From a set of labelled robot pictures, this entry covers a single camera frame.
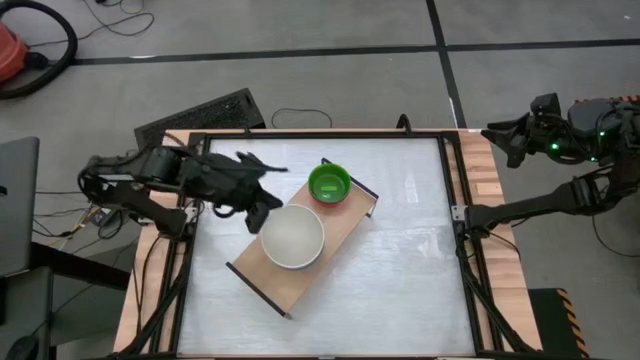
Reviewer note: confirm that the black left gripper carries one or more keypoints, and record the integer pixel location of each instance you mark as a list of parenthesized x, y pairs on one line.
[(235, 182)]

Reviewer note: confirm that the orange vacuum cleaner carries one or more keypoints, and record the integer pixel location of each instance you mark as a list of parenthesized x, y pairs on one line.
[(10, 52)]

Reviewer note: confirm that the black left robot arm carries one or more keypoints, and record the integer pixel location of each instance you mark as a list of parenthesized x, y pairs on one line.
[(150, 170)]

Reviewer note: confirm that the black computer mouse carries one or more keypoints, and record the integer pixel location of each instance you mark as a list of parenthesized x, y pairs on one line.
[(22, 348)]

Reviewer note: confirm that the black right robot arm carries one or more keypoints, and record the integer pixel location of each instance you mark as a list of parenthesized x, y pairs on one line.
[(540, 202)]

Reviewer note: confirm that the black hazard-striped floor mat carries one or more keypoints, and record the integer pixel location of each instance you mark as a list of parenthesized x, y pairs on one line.
[(555, 325), (585, 100)]

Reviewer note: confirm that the black clamp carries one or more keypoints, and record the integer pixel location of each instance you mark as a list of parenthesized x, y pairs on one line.
[(404, 124)]

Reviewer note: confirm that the silver mounting bracket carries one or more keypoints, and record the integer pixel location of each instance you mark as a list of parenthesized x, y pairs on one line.
[(190, 215), (460, 212)]

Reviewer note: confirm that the black desk beam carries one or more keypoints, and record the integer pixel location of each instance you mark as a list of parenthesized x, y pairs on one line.
[(80, 265)]

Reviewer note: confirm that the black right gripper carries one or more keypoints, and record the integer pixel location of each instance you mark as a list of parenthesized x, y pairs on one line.
[(545, 130)]

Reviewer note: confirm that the small green bowl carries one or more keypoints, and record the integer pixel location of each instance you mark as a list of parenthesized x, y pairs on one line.
[(329, 182)]

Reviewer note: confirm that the large grey-blue bowl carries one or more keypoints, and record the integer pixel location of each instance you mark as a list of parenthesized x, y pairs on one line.
[(292, 236)]

